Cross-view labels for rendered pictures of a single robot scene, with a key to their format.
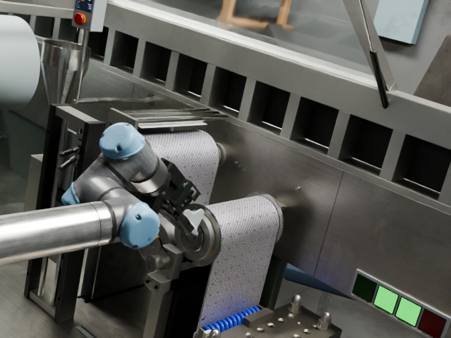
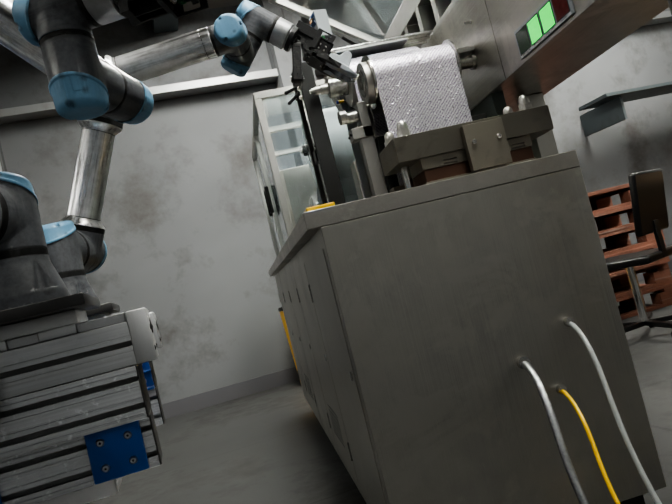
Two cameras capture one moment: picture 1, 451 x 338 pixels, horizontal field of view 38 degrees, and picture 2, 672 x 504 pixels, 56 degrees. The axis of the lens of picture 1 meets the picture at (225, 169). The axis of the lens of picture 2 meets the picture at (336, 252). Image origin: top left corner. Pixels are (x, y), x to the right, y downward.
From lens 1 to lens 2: 1.50 m
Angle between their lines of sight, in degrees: 47
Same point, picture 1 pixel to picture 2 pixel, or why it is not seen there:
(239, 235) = (399, 65)
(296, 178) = (466, 17)
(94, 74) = not seen: hidden behind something
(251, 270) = (439, 98)
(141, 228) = (223, 24)
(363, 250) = (510, 12)
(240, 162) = not seen: hidden behind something
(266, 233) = (439, 62)
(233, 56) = not seen: outside the picture
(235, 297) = (432, 125)
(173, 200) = (310, 45)
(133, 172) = (255, 26)
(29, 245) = (153, 52)
